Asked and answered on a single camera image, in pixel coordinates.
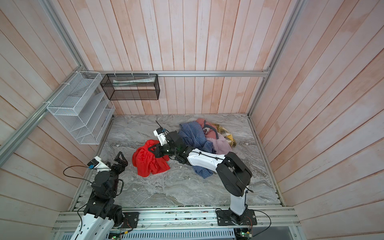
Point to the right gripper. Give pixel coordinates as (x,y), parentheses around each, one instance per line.
(159,152)

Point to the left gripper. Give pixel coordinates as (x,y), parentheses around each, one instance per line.
(121,168)

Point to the red cloth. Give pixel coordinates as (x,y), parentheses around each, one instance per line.
(146,162)

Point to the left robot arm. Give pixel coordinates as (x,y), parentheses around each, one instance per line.
(100,213)

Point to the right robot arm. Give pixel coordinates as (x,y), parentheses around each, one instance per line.
(232,171)

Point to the blue checked cloth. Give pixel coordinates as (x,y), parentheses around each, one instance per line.
(192,135)

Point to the mauve pink cloth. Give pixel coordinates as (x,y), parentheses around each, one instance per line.
(221,145)

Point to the yellow plaid cloth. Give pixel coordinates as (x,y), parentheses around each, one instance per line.
(226,134)

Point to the salmon pink grey-trimmed garment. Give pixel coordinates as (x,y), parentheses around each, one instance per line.
(209,129)

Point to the white paper in basket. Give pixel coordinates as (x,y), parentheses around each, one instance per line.
(145,82)

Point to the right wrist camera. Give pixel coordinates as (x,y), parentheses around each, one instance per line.
(160,133)

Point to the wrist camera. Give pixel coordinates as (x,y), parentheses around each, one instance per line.
(160,133)
(97,164)

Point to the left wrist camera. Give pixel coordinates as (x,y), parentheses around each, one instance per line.
(97,164)

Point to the white wire mesh shelf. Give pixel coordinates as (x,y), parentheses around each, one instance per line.
(83,111)

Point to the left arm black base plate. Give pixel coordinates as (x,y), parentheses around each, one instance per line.
(130,220)

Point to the black wire mesh basket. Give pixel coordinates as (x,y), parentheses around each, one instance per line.
(126,87)

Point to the horizontal aluminium back rail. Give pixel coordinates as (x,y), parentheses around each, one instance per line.
(184,73)

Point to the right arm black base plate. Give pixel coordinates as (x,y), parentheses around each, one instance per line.
(228,218)

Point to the left aluminium frame rail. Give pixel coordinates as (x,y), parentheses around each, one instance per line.
(20,135)

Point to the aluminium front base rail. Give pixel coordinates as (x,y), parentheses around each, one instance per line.
(167,218)

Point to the left aluminium corner post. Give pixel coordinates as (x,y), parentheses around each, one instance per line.
(51,12)

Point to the aluminium corner post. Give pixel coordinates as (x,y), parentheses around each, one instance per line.
(278,34)
(51,12)

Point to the right aluminium corner post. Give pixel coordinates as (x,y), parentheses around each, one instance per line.
(278,34)

